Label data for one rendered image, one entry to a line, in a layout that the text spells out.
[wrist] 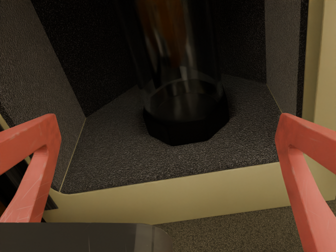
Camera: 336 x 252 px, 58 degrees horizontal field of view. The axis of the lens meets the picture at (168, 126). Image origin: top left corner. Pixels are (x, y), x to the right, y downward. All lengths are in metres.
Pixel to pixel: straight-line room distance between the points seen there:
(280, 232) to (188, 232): 0.10
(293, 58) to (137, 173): 0.18
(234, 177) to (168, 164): 0.07
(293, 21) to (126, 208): 0.24
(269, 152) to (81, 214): 0.21
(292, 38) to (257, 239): 0.20
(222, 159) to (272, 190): 0.06
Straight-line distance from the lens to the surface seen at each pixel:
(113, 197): 0.33
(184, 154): 0.32
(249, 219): 0.36
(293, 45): 0.29
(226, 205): 0.35
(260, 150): 0.32
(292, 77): 0.31
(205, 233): 0.35
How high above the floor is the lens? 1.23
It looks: 36 degrees down
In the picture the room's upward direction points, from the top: 15 degrees counter-clockwise
